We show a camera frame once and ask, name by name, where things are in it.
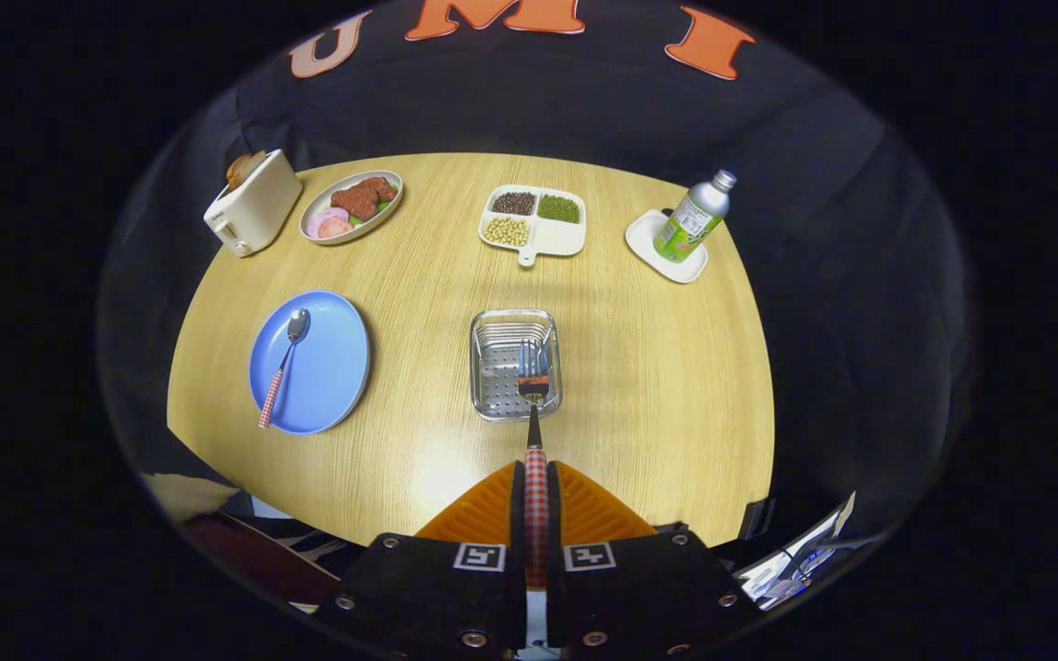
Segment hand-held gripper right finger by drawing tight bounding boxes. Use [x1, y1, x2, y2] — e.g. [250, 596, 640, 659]
[545, 461, 766, 661]

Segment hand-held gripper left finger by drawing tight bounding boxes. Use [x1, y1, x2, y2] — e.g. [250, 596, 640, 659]
[313, 461, 530, 661]

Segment red checked handle fork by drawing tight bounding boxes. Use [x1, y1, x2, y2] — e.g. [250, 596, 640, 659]
[517, 340, 551, 588]

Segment red checked handle spoon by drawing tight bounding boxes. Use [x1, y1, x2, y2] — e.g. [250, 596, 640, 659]
[258, 308, 311, 430]

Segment blue round plate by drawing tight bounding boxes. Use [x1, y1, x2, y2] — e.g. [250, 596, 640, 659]
[249, 291, 371, 435]

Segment white divided dish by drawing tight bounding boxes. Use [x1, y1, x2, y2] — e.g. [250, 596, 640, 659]
[478, 185, 587, 267]

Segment yellow soybeans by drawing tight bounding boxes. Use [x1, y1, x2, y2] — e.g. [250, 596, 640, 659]
[483, 217, 530, 247]

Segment small white coaster tray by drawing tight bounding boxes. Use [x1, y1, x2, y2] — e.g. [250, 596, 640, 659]
[625, 208, 709, 284]

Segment green label drink bottle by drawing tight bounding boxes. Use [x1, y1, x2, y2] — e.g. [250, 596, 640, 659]
[653, 169, 737, 263]

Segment green lettuce leaf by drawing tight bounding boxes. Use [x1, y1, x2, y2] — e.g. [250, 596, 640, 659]
[350, 184, 400, 227]

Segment pink ham slices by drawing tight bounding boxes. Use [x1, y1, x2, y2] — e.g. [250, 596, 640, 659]
[307, 207, 355, 240]

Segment brown meat patty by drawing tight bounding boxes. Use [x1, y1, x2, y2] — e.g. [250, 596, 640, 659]
[331, 177, 398, 221]

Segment oval grey food plate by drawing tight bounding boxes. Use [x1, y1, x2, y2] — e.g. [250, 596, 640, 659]
[299, 170, 404, 245]

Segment white toaster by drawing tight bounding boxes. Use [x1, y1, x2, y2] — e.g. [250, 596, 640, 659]
[203, 150, 304, 258]

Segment black backdrop cloth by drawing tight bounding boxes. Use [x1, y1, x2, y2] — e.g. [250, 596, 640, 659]
[97, 0, 975, 570]

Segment toasted bread slices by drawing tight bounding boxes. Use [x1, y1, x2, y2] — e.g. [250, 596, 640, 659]
[226, 151, 266, 191]

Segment metal wire basket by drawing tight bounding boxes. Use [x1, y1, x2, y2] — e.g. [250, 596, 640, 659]
[469, 308, 563, 422]

